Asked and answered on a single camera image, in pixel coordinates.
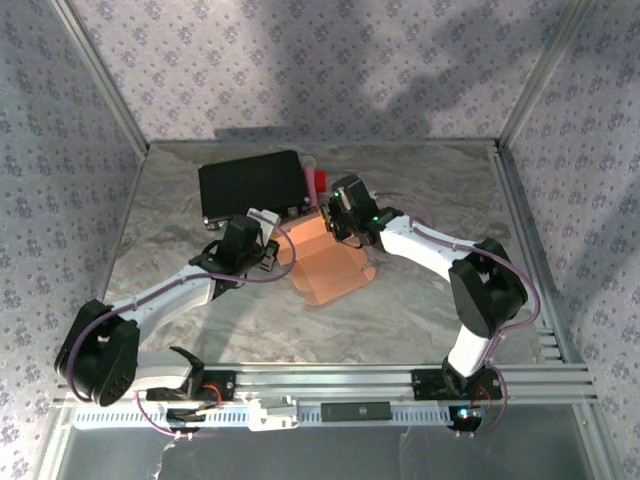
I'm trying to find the orange cardboard paper box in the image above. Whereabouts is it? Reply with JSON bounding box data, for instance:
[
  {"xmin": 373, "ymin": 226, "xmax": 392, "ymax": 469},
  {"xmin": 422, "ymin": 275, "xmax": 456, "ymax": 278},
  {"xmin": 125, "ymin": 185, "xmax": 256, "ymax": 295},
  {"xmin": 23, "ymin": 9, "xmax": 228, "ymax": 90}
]
[{"xmin": 273, "ymin": 214, "xmax": 377, "ymax": 307}]

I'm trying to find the pink toy microphone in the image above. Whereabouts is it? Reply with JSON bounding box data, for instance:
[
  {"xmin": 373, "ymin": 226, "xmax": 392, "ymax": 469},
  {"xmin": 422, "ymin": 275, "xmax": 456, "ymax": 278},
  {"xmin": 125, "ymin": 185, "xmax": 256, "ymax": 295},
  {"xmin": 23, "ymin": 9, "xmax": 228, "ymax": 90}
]
[{"xmin": 299, "ymin": 154, "xmax": 321, "ymax": 209}]

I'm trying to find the black bar device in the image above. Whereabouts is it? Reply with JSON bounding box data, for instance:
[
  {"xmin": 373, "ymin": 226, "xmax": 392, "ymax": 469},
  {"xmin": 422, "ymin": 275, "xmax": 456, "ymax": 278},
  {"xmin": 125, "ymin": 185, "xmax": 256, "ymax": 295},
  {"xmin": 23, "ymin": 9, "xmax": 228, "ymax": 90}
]
[{"xmin": 321, "ymin": 401, "xmax": 393, "ymax": 422}]

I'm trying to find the black left controller board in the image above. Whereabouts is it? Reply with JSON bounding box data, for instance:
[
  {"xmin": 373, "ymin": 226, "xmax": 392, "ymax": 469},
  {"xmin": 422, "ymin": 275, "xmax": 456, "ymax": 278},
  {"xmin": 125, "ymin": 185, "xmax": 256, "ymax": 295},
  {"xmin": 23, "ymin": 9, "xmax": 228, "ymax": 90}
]
[{"xmin": 166, "ymin": 407, "xmax": 206, "ymax": 434}]

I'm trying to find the black controller board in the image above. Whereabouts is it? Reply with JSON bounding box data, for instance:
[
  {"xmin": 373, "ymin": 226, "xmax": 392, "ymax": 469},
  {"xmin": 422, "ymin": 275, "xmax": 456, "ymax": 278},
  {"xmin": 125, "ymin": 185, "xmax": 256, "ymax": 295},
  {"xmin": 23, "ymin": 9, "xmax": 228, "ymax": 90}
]
[
  {"xmin": 166, "ymin": 407, "xmax": 206, "ymax": 434},
  {"xmin": 447, "ymin": 404, "xmax": 485, "ymax": 432}
]

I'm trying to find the black right controller board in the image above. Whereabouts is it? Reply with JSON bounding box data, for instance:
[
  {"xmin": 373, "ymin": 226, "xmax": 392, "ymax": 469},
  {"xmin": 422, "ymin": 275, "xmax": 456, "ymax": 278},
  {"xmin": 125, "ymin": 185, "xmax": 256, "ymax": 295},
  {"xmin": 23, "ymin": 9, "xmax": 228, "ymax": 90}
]
[{"xmin": 447, "ymin": 404, "xmax": 485, "ymax": 432}]

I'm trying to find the black briefcase with metal handle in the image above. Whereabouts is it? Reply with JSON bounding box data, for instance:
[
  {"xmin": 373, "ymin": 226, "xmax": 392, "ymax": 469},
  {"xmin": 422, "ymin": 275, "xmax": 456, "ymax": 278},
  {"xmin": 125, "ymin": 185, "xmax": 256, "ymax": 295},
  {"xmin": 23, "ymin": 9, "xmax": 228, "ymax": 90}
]
[{"xmin": 197, "ymin": 149, "xmax": 312, "ymax": 232}]

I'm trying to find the aluminium side rail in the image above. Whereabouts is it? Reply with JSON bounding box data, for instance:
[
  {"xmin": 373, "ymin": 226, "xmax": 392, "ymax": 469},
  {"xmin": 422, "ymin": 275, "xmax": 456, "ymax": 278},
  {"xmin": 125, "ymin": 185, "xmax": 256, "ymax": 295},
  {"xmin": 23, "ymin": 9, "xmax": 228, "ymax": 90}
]
[
  {"xmin": 74, "ymin": 147, "xmax": 151, "ymax": 366},
  {"xmin": 492, "ymin": 141, "xmax": 576, "ymax": 365}
]

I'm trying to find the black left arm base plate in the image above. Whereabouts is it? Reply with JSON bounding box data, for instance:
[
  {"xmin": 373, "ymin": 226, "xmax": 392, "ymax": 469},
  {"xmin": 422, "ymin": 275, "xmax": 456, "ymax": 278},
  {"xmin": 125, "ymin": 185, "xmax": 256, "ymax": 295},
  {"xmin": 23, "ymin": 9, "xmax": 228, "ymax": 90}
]
[{"xmin": 145, "ymin": 370, "xmax": 237, "ymax": 402}]

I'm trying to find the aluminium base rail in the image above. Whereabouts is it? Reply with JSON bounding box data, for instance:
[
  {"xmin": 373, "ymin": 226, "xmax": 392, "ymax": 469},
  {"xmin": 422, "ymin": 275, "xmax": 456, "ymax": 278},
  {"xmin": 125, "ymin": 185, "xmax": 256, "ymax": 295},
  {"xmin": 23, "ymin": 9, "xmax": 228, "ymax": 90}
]
[{"xmin": 52, "ymin": 363, "xmax": 599, "ymax": 405}]

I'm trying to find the white plastic duct clip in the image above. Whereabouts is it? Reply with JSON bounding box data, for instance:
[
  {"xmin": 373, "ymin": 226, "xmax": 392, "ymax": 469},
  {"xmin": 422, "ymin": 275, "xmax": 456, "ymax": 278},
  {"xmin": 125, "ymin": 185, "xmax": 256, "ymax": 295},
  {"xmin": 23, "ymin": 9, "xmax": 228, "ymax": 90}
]
[{"xmin": 248, "ymin": 395, "xmax": 300, "ymax": 433}]

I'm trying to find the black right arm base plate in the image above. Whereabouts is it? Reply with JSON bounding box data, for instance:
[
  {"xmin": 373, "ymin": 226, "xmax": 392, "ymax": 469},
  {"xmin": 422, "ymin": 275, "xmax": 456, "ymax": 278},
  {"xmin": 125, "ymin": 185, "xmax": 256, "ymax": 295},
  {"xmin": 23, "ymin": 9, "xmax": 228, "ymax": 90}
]
[{"xmin": 412, "ymin": 368, "xmax": 504, "ymax": 401}]

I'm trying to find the white slotted cable duct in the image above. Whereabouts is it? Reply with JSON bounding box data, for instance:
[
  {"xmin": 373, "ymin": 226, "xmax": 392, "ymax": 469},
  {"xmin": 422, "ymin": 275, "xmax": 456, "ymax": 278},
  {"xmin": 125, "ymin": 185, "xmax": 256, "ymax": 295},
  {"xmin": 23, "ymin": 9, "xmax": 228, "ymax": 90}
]
[{"xmin": 69, "ymin": 399, "xmax": 456, "ymax": 432}]

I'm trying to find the aluminium frame post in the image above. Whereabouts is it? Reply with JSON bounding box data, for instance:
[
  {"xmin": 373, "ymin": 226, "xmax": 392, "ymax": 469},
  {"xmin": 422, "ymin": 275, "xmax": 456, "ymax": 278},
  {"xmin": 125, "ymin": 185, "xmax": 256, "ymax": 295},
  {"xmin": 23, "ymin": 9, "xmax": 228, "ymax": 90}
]
[
  {"xmin": 49, "ymin": 0, "xmax": 151, "ymax": 154},
  {"xmin": 496, "ymin": 0, "xmax": 600, "ymax": 151}
]

